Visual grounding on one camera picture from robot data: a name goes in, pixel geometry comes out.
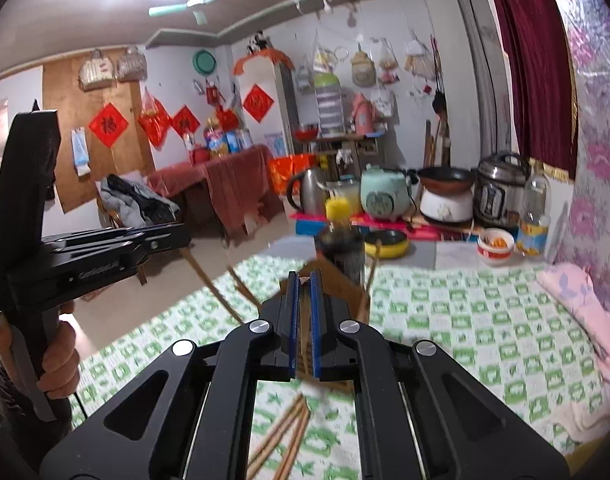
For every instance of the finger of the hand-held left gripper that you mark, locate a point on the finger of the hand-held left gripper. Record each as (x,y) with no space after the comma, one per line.
(110,256)
(160,237)

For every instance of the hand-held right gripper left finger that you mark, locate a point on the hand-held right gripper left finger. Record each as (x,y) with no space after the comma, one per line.
(292,330)

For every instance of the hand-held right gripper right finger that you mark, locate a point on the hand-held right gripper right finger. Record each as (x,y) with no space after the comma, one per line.
(316,330)

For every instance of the single wooden chopstick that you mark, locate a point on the single wooden chopstick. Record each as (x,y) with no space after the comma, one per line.
(212,285)
(372,270)
(242,285)
(305,345)

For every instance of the brown wooden chopstick holder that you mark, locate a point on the brown wooden chopstick holder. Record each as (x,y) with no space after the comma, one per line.
(352,300)

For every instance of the person's left hand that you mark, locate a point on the person's left hand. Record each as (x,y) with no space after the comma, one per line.
(62,355)

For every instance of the brown wicker chair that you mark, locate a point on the brown wicker chair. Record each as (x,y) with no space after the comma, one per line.
(110,216)

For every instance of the grey and black jacket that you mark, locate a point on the grey and black jacket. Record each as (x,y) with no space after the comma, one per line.
(135,200)

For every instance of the dark bottle with yellow cap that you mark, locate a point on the dark bottle with yellow cap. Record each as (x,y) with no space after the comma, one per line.
(340,255)

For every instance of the table with red cloth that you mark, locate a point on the table with red cloth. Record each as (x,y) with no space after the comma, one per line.
(235,185)

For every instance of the small red pot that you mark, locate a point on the small red pot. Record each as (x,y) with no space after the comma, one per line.
(200,154)

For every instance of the yellow pan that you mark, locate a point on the yellow pan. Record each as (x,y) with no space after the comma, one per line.
(387,247)

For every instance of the cooking oil bottle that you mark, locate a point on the cooking oil bottle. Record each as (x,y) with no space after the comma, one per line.
(216,140)

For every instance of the red hanging decoration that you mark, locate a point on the red hanging decoration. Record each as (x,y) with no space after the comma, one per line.
(154,120)

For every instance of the red diamond paper poster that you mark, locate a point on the red diamond paper poster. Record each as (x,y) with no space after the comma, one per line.
(186,121)
(108,125)
(257,103)

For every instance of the blue tin cans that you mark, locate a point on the blue tin cans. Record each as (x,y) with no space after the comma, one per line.
(240,139)

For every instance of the steel kettle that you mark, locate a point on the steel kettle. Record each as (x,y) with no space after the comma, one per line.
(312,192)

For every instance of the clear jar with lid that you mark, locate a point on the clear jar with lid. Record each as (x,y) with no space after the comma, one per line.
(346,195)

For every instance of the orange red bag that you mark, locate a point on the orange red bag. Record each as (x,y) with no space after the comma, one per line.
(287,172)

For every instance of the green checked bedsheet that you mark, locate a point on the green checked bedsheet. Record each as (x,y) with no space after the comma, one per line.
(460,320)

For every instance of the mint green rice cooker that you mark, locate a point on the mint green rice cooker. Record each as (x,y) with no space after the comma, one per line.
(385,195)

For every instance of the beige hanging bag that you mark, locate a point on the beige hanging bag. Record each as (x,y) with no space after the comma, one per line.
(96,72)

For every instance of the grey hanging bag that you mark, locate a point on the grey hanging bag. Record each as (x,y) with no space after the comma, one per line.
(131,65)

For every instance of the white refrigerator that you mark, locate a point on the white refrigerator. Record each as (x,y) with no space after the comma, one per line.
(281,105)

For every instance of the green round plate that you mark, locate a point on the green round plate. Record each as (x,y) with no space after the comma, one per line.
(204,62)

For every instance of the red and white bowl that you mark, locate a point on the red and white bowl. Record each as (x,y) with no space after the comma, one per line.
(495,251)

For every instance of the dark wok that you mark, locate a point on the dark wok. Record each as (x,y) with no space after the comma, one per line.
(445,180)

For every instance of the orange cloth cover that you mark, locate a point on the orange cloth cover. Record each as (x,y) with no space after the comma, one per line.
(265,57)

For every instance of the striped stacked container green lid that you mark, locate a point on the striped stacked container green lid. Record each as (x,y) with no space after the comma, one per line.
(329,105)

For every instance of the panda plush toy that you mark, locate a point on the panda plush toy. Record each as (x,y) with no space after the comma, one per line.
(258,44)

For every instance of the pink thermos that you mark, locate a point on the pink thermos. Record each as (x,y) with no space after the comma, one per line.
(363,115)

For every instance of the wooden rolling pins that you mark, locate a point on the wooden rolling pins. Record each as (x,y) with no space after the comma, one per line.
(437,145)

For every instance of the silver pressure cooker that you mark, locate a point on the silver pressure cooker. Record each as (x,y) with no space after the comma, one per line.
(500,195)

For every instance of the hanging plastic bag yellow contents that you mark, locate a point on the hanging plastic bag yellow contents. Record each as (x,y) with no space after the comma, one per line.
(322,60)

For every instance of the clear plastic bottle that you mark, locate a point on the clear plastic bottle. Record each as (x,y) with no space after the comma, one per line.
(534,220)

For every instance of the black hanging ladle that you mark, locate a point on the black hanging ladle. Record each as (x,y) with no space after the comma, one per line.
(439,104)

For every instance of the woven hanging bag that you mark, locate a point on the woven hanging bag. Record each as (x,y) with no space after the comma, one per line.
(362,67)

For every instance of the pink blanket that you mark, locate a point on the pink blanket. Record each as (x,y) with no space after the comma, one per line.
(580,310)

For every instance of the hanging plastic bag pink contents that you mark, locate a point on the hanging plastic bag pink contents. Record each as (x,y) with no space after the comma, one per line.
(388,65)

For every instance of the dark red curtain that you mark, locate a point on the dark red curtain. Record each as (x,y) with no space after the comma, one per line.
(530,60)

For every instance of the brown wooden wall board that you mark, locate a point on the brown wooden wall board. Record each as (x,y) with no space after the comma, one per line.
(120,170)

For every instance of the white and blue wall calendar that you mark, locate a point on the white and blue wall calendar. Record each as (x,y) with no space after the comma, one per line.
(80,152)

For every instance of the pink floral wall sheet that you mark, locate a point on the pink floral wall sheet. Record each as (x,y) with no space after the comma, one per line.
(597,135)

